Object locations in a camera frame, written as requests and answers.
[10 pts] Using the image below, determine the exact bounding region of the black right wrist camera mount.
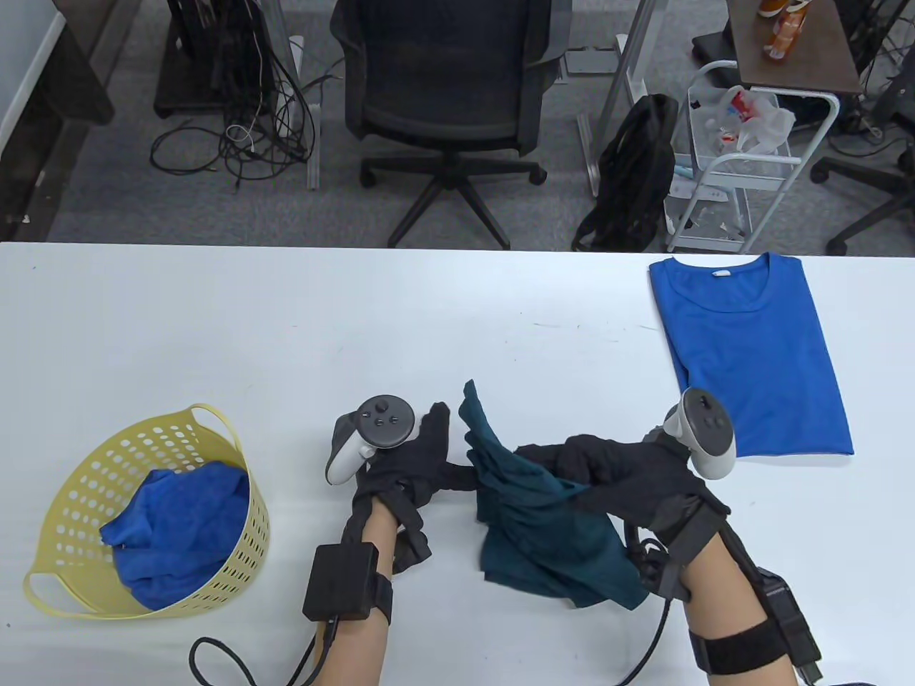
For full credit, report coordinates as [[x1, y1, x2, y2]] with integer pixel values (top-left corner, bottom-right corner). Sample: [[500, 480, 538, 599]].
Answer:
[[625, 522, 693, 602]]

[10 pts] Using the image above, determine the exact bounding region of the person's left forearm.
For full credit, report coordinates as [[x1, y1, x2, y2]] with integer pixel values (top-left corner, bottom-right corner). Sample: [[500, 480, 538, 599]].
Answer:
[[315, 511, 397, 686]]

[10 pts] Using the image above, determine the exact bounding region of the black swivel chair base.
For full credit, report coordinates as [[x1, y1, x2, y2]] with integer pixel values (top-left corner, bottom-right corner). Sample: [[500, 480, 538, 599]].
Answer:
[[810, 68, 915, 257]]

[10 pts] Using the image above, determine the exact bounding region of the person's right hand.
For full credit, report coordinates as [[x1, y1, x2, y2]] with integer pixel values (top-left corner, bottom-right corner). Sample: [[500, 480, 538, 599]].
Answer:
[[515, 434, 730, 550]]

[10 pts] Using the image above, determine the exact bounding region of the yellow laundry basket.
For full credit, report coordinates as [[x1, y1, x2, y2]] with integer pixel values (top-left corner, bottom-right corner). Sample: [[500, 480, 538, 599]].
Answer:
[[23, 404, 271, 619]]

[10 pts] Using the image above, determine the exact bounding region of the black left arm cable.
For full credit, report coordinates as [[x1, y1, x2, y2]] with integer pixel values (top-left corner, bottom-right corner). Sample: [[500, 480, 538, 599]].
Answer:
[[189, 618, 338, 686]]

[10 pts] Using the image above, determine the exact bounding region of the black forearm strap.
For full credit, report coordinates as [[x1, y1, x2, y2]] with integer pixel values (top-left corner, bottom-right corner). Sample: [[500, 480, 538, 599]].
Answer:
[[690, 622, 781, 676]]

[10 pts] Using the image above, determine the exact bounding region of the black flat stand base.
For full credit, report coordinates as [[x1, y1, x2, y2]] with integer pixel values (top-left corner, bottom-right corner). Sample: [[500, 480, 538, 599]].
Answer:
[[692, 32, 738, 64]]

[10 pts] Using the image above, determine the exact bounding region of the brown side table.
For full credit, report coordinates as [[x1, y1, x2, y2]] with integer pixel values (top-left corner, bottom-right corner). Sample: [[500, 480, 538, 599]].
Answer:
[[726, 0, 863, 95]]

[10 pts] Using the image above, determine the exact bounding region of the black left forearm box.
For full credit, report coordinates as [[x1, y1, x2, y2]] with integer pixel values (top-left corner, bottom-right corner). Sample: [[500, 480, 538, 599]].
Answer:
[[302, 543, 394, 622]]

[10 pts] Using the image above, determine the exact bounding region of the black floor cable bundle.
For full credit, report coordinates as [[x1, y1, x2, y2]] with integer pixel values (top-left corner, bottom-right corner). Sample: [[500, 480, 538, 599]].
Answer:
[[150, 43, 324, 194]]

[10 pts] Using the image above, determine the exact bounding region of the blue t-shirt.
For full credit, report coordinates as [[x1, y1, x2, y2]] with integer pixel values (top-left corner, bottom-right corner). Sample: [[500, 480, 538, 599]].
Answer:
[[648, 252, 855, 459]]

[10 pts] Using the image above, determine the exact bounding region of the grey metal desk leg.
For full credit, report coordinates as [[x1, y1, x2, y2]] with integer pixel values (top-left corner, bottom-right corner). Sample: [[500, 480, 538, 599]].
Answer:
[[282, 0, 322, 191], [576, 0, 657, 198]]

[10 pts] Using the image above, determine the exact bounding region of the dark teal towel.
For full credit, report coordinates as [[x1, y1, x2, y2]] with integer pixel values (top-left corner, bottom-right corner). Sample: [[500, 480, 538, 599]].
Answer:
[[457, 380, 648, 610]]

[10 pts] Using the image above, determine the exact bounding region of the white plastic bag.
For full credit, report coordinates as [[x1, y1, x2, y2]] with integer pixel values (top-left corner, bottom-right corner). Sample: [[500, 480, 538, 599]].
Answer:
[[688, 84, 796, 155]]

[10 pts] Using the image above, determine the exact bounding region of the blue towel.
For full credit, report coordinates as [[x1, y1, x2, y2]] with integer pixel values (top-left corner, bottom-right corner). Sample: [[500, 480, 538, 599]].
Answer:
[[100, 461, 251, 612]]

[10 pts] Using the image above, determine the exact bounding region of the person's left hand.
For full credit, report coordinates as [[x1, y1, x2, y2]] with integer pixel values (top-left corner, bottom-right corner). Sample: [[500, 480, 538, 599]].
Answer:
[[343, 402, 477, 572]]

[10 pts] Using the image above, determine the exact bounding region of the white utility cart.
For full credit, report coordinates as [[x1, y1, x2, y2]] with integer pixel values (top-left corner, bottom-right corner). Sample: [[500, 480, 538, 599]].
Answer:
[[663, 61, 841, 254]]

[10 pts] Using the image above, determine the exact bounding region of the black right forearm sensor module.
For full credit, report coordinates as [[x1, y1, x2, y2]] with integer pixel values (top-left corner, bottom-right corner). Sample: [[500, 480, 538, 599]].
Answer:
[[758, 568, 823, 681]]

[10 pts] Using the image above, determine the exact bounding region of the grey metal base plate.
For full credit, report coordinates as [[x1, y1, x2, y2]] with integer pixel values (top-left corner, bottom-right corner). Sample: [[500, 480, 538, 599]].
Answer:
[[565, 46, 620, 76]]

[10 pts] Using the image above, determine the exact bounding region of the black computer tower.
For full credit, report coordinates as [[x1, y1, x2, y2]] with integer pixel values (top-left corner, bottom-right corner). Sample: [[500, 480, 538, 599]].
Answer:
[[154, 0, 281, 119]]

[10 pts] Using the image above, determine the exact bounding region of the black mesh office chair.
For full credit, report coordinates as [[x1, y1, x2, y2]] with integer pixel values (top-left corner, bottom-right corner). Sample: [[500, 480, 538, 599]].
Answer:
[[330, 0, 573, 251]]

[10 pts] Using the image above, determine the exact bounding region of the person's right forearm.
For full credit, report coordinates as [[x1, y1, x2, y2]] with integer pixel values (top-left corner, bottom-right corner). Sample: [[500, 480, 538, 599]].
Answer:
[[683, 536, 796, 686]]

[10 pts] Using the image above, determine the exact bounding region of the black backpack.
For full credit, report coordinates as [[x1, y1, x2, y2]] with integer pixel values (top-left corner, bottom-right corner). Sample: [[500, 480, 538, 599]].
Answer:
[[572, 93, 680, 252]]

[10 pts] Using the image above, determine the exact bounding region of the black cable tangle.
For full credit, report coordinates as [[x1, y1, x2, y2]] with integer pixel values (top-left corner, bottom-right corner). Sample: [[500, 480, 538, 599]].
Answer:
[[833, 0, 915, 158]]

